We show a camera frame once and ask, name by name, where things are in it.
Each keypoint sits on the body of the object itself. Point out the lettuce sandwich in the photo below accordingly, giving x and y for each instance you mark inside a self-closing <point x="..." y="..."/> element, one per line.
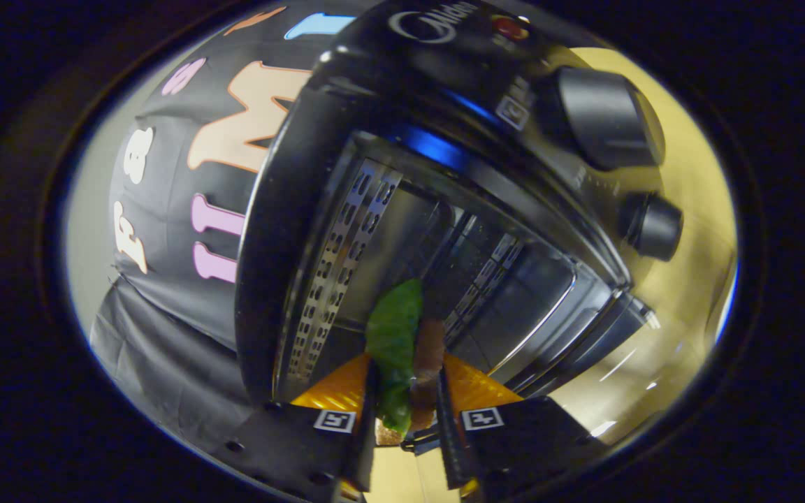
<point x="395" y="335"/>

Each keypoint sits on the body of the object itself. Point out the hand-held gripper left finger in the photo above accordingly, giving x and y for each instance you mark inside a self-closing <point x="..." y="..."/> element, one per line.
<point x="291" y="447"/>

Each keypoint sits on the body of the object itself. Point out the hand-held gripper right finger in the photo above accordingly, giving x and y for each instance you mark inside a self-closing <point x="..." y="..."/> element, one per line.
<point x="521" y="447"/>

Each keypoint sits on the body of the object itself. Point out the black toaster oven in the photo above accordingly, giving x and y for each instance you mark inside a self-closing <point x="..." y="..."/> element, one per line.
<point x="277" y="230"/>

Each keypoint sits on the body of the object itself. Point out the black backdrop cloth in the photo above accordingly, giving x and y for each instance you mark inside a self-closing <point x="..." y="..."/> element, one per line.
<point x="172" y="279"/>

